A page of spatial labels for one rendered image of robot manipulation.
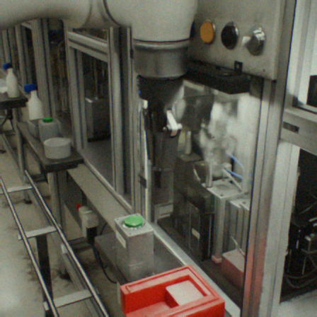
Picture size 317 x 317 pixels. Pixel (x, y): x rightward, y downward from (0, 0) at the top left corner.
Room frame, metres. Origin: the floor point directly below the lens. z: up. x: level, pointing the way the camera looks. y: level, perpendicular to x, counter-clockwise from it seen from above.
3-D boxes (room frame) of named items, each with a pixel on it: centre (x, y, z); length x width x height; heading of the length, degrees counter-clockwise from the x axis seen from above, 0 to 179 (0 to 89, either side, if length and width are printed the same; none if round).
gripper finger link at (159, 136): (0.71, -0.01, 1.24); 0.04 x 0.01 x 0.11; 111
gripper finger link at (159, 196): (0.72, -0.01, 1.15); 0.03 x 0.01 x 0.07; 111
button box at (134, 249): (0.80, 0.04, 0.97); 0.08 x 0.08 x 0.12; 27
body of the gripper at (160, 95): (0.72, -0.01, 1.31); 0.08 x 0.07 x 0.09; 21
